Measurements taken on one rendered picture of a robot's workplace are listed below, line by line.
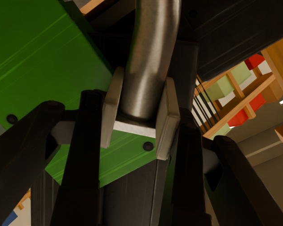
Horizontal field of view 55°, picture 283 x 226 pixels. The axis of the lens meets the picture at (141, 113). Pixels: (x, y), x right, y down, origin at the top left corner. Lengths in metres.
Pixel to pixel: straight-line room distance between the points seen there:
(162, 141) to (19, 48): 0.14
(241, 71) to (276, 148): 4.26
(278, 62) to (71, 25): 0.86
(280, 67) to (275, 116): 8.67
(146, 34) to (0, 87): 0.14
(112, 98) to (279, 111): 9.52
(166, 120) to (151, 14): 0.07
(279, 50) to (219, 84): 2.44
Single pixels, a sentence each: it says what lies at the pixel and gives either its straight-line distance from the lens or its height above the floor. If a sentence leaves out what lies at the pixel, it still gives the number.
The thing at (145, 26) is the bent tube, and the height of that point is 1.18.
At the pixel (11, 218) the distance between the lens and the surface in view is 6.46.
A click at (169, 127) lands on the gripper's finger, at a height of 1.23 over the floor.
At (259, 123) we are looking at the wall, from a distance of 9.66.
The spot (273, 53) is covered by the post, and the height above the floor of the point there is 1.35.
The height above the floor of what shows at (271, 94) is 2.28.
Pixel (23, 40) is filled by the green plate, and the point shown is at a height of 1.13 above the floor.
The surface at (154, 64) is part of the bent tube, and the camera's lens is 0.18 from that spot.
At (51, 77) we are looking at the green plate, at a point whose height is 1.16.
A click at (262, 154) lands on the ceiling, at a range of 7.75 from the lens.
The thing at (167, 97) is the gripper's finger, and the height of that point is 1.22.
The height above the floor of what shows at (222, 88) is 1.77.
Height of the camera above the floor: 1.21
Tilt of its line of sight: 5 degrees up
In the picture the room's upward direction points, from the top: 148 degrees clockwise
